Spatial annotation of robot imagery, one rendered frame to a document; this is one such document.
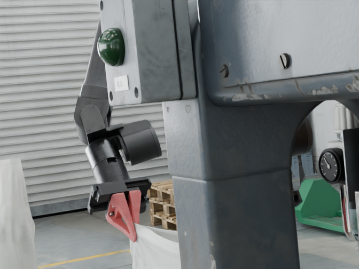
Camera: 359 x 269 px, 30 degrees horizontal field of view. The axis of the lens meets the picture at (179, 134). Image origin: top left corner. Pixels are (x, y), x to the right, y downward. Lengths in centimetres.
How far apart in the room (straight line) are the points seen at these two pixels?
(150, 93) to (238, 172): 9
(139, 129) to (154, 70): 71
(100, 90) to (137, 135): 11
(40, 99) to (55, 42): 71
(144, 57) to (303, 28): 14
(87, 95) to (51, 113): 695
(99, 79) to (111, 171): 19
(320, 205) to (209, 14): 575
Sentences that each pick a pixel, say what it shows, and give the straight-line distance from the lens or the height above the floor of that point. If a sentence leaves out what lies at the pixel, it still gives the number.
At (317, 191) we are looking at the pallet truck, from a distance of 621.
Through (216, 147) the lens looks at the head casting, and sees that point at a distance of 51.
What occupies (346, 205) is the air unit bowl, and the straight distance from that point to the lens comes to 72.
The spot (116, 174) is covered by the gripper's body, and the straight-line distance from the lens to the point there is 113.
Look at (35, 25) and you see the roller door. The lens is 822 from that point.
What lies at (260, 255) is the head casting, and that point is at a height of 111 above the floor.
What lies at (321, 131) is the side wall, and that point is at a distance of 918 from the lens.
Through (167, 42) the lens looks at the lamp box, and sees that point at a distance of 49.
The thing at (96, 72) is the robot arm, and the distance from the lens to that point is 125.
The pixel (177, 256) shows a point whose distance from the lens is 91.
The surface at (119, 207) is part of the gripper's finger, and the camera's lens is 109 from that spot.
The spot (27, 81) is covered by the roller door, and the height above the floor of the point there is 163.
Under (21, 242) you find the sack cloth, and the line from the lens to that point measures 239.
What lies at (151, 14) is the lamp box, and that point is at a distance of 49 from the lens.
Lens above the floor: 124
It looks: 3 degrees down
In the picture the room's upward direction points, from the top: 6 degrees counter-clockwise
